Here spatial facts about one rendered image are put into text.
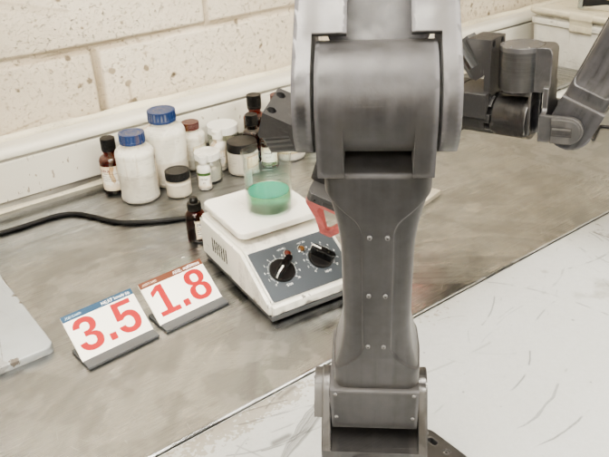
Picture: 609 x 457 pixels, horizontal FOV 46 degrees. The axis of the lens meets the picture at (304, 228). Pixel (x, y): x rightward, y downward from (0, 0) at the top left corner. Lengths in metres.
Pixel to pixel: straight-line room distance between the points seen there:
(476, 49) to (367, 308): 0.58
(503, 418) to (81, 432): 0.42
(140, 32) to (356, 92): 0.96
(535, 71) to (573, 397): 0.42
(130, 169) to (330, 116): 0.81
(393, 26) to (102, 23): 0.88
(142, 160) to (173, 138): 0.07
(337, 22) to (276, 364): 0.48
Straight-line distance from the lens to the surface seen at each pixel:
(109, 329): 0.87
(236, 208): 0.94
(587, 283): 0.98
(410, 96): 0.38
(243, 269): 0.88
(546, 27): 1.87
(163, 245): 1.06
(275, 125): 0.74
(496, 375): 0.80
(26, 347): 0.89
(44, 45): 1.25
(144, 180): 1.18
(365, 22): 0.45
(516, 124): 0.99
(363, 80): 0.38
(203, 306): 0.90
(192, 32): 1.36
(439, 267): 0.97
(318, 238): 0.91
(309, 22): 0.40
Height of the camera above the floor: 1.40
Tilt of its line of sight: 28 degrees down
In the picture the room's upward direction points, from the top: 3 degrees counter-clockwise
